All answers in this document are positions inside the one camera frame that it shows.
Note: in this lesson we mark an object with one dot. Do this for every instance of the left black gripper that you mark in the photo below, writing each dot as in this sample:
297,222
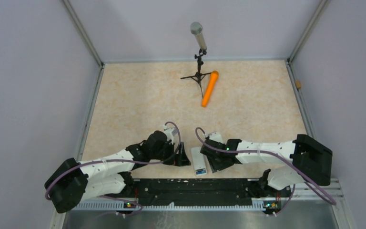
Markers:
179,159

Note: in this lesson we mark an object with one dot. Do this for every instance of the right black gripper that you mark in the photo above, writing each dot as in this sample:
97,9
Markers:
215,166

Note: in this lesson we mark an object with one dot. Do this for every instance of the white remote control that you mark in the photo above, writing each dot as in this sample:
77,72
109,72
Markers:
198,159

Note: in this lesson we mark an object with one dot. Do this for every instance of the blue AAA battery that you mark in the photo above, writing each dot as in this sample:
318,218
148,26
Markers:
199,172

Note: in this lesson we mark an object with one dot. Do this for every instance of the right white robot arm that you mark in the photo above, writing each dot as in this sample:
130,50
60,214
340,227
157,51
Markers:
301,160

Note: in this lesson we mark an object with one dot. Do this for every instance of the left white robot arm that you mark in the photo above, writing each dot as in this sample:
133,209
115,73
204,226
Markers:
75,181

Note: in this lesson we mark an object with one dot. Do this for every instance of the orange microphone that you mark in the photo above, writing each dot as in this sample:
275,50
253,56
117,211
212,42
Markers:
210,87

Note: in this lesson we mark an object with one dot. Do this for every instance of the black tripod mic stand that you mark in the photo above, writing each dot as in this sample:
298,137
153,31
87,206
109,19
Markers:
198,76

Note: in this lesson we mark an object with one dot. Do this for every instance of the grey microphone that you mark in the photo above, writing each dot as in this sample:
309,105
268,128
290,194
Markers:
197,31

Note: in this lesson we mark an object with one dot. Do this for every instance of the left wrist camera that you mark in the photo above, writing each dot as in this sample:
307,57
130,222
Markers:
173,134

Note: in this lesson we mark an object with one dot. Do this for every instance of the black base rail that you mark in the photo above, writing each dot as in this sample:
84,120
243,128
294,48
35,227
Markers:
206,192

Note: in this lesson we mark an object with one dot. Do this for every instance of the white cable duct strip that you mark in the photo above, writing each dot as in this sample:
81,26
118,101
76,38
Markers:
113,205

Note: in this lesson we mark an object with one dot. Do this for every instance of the small tan wall knob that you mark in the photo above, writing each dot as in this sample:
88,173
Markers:
298,84

